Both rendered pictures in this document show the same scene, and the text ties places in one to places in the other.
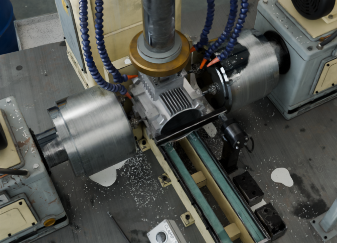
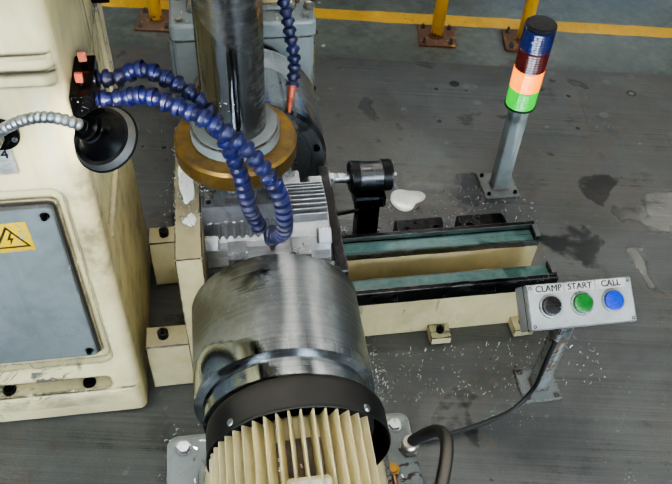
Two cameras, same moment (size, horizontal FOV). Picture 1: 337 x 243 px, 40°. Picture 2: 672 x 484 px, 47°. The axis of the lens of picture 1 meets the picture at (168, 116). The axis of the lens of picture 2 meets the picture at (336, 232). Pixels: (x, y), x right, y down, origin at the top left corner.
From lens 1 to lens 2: 1.02 m
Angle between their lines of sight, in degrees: 45
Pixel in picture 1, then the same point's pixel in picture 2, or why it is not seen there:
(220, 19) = not seen: hidden behind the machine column
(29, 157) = not seen: hidden behind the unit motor
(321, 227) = (498, 189)
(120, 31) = (115, 201)
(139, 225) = (426, 408)
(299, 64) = (304, 51)
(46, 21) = not seen: outside the picture
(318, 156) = (389, 151)
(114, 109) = (305, 266)
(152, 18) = (254, 58)
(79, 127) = (322, 332)
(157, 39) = (261, 100)
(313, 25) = not seen: outside the picture
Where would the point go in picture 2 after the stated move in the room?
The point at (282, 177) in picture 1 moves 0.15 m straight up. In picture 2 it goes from (408, 198) to (416, 146)
